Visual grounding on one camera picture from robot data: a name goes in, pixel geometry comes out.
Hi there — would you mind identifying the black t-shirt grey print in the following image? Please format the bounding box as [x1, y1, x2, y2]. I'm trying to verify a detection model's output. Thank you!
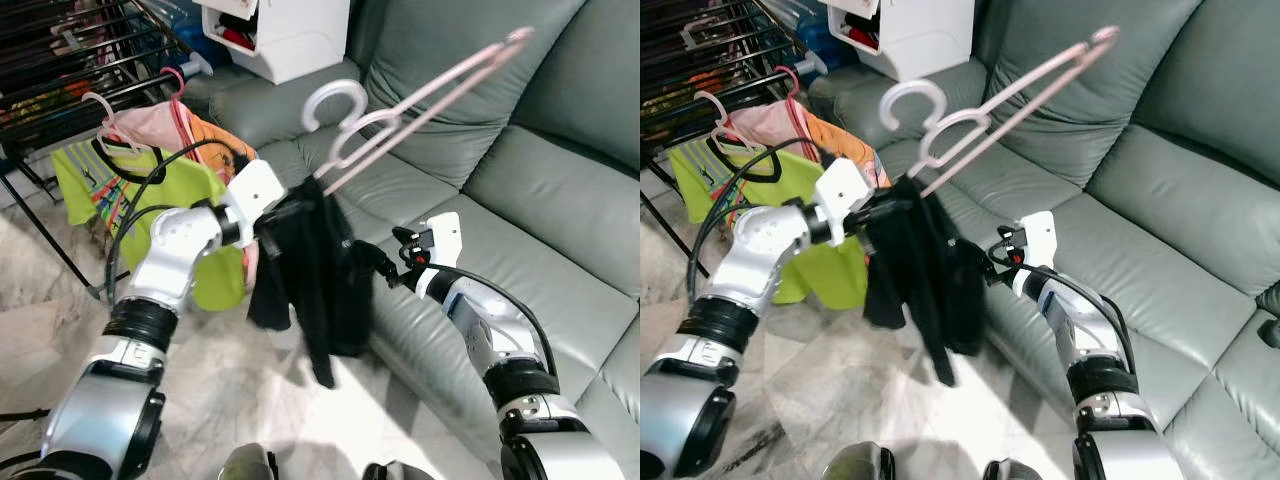
[246, 176, 379, 391]
[862, 176, 1001, 389]

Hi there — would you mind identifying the pale pink plastic hanger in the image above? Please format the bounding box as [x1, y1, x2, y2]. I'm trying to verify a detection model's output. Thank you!
[693, 90, 766, 159]
[80, 90, 153, 159]
[301, 26, 536, 198]
[878, 26, 1121, 199]

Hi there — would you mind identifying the red plastic hanger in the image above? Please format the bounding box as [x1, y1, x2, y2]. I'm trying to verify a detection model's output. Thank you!
[158, 66, 193, 113]
[772, 66, 806, 113]

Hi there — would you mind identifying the pink and orange garment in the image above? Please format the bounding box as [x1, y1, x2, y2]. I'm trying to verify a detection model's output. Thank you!
[100, 98, 259, 191]
[715, 98, 891, 191]

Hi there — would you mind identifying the grey leather sofa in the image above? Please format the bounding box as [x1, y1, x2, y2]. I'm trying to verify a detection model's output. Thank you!
[185, 0, 641, 480]
[808, 0, 1280, 480]

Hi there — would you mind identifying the white drawer cabinet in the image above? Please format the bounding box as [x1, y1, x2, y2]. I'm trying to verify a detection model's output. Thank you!
[193, 0, 351, 86]
[828, 0, 976, 83]

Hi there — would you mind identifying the lime green t-shirt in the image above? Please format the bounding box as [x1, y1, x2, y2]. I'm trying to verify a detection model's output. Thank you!
[50, 140, 251, 313]
[665, 140, 869, 306]

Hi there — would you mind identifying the robot's right foot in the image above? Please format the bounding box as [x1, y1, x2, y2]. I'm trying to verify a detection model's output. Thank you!
[362, 460, 436, 480]
[980, 458, 1041, 480]

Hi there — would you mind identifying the robot's foot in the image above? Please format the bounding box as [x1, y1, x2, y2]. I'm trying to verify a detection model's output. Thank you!
[362, 460, 436, 480]
[218, 443, 276, 480]
[822, 442, 896, 480]
[980, 458, 1041, 480]

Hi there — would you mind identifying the black metal drying rack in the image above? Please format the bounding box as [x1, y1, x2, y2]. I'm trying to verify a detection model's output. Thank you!
[640, 0, 831, 291]
[0, 0, 206, 301]

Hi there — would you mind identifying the robot's left foot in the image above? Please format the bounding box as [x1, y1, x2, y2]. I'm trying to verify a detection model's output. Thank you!
[822, 442, 896, 480]
[218, 443, 276, 480]

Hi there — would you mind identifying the black oblong object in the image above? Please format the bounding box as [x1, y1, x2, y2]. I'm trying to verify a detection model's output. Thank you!
[1255, 282, 1280, 351]

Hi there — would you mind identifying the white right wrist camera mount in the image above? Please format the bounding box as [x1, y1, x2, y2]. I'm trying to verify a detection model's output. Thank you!
[424, 211, 464, 271]
[1018, 210, 1059, 273]

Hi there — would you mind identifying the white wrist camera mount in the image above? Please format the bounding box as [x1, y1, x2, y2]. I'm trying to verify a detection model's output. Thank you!
[224, 157, 287, 237]
[816, 156, 879, 241]
[1018, 210, 1059, 273]
[424, 211, 464, 271]

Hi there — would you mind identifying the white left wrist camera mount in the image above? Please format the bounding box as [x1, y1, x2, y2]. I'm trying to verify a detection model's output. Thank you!
[816, 156, 879, 241]
[224, 157, 287, 237]

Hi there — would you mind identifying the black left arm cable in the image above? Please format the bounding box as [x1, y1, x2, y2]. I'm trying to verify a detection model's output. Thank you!
[685, 138, 831, 301]
[103, 138, 239, 303]

